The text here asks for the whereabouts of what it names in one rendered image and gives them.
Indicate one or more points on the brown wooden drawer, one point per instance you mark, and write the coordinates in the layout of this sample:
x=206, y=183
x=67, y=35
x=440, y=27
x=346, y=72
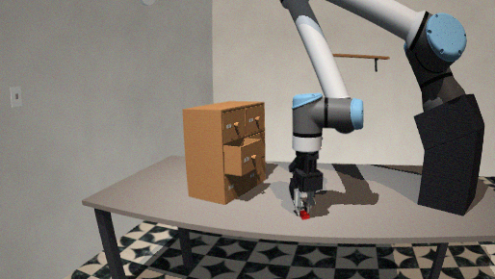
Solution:
x=233, y=124
x=240, y=156
x=233, y=186
x=253, y=121
x=253, y=178
x=258, y=136

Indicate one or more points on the brown wooden chest of drawers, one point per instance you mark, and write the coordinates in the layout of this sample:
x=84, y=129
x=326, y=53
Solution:
x=203, y=141

